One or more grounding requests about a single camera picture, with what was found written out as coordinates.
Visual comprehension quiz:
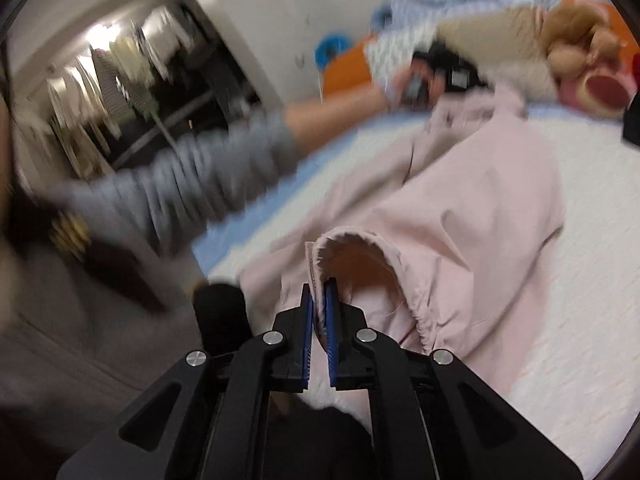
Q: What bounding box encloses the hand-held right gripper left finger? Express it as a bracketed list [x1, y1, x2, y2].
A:
[56, 284, 316, 480]

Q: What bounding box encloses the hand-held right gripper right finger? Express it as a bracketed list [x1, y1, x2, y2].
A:
[324, 278, 585, 480]

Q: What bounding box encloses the pink garment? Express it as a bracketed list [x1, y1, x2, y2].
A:
[240, 80, 566, 411]

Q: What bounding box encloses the person's left forearm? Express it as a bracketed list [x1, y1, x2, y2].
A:
[30, 92, 401, 256]

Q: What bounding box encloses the row of hanging clothes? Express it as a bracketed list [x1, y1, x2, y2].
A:
[45, 5, 201, 161]

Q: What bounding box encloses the person's left hand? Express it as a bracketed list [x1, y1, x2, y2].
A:
[389, 66, 441, 109]

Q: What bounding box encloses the floral white pillow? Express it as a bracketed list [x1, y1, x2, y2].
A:
[365, 25, 441, 101]

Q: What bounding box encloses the beige striped pillow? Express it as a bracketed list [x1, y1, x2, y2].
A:
[437, 5, 561, 101]

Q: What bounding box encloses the blue checked quilt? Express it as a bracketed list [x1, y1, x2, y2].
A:
[385, 0, 561, 36]

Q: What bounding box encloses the person's black-socked foot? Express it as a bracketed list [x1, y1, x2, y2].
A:
[192, 284, 253, 356]

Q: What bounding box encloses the blue neck pillow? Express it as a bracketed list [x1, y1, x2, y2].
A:
[314, 34, 353, 68]

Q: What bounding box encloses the brown teddy bear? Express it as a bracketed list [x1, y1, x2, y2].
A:
[542, 0, 626, 78]

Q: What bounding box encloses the pink plush bear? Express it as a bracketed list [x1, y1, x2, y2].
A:
[557, 55, 633, 121]

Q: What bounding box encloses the light blue bed sheet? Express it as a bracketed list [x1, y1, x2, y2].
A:
[192, 105, 556, 271]

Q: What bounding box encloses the orange bed frame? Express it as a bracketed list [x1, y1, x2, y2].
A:
[322, 0, 632, 98]

